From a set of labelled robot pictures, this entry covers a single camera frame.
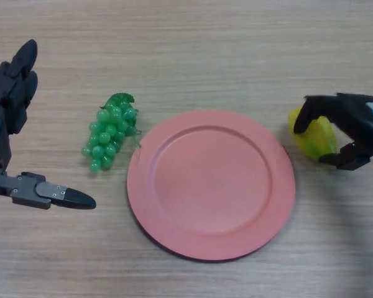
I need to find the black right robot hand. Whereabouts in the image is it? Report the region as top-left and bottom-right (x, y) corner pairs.
(293, 92), (373, 171)

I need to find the yellow green starfruit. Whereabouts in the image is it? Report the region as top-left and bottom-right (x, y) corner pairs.
(287, 105), (339, 163)

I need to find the pink round plate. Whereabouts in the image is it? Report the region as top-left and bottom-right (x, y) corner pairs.
(126, 108), (297, 264)

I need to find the green grape bunch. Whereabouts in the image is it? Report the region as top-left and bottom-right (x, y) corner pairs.
(81, 92), (143, 174)

